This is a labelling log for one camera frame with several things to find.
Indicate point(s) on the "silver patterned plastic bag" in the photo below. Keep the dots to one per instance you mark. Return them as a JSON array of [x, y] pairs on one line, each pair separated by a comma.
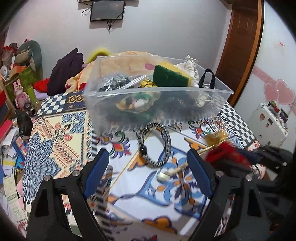
[[119, 82]]

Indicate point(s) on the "floral patterned cloth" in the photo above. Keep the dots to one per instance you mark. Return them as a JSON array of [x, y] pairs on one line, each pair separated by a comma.
[[138, 101]]

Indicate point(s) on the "gold ribbon pouch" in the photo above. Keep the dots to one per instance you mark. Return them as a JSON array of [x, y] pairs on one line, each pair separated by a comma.
[[214, 139]]

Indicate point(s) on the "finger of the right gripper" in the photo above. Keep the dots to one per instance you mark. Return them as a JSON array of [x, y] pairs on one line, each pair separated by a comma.
[[235, 172], [249, 155]]

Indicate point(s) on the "brown wooden door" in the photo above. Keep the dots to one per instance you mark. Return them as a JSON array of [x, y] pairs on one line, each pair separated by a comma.
[[241, 46]]

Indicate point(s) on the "patterned bed cover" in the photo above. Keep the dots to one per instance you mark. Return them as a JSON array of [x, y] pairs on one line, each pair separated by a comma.
[[130, 203]]

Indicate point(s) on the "cream drawstring pouch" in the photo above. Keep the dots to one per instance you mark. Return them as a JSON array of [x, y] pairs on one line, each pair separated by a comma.
[[190, 68]]

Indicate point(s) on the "clear plastic storage bin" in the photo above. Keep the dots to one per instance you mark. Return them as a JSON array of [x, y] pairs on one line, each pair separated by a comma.
[[126, 92]]

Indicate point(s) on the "red fabric pouch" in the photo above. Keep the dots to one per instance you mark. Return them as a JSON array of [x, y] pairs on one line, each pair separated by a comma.
[[225, 153]]

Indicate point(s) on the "yellow green sponge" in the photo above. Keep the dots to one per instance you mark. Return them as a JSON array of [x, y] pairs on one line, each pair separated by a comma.
[[168, 75]]

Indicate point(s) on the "dark purple garment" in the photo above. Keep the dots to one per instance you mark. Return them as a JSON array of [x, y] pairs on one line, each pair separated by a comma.
[[68, 66]]

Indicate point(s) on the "pink rabbit plush toy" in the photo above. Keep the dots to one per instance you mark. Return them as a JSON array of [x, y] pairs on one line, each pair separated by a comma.
[[21, 97]]

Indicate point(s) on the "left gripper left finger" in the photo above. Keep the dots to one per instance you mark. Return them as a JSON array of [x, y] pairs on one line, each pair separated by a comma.
[[48, 220]]

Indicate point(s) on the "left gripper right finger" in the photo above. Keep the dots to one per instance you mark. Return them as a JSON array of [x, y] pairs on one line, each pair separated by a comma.
[[249, 220]]

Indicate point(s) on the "small black wall monitor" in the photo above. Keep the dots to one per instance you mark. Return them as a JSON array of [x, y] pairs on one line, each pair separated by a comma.
[[107, 10]]

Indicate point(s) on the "green cardboard box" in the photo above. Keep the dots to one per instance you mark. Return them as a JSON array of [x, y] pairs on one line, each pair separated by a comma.
[[26, 76]]

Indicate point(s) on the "red box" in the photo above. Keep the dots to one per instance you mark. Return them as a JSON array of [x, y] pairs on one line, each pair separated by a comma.
[[2, 98]]

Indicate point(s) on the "peach floral blanket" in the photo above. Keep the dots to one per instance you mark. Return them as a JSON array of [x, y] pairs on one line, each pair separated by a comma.
[[127, 63]]

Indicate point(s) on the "grey plush toy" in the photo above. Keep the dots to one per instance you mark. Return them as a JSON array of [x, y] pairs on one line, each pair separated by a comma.
[[29, 53]]

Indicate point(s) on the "yellow fuzzy hoop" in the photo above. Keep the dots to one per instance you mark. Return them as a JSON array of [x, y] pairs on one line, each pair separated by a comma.
[[96, 53]]

